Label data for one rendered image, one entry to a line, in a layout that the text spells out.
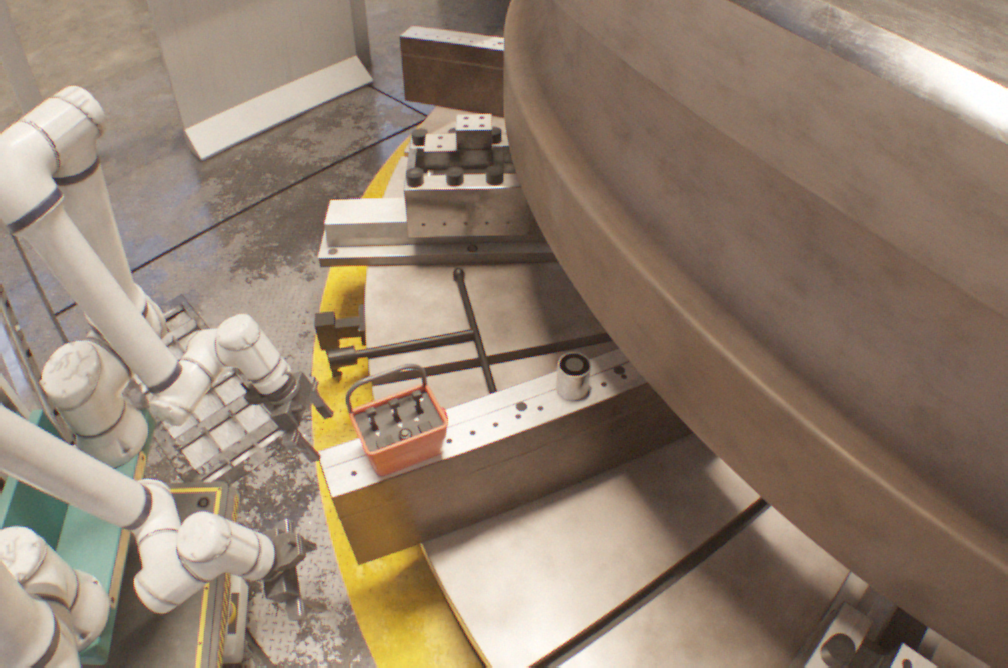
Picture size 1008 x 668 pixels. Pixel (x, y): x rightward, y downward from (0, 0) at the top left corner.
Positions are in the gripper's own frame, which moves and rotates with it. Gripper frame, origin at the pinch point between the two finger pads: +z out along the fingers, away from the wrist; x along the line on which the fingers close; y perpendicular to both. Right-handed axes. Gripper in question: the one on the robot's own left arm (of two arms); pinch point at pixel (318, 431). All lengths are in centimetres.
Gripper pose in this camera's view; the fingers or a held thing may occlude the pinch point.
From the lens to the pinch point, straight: 164.6
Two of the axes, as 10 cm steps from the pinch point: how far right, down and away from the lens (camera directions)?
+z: 4.0, 7.4, 5.4
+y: 9.2, -2.9, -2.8
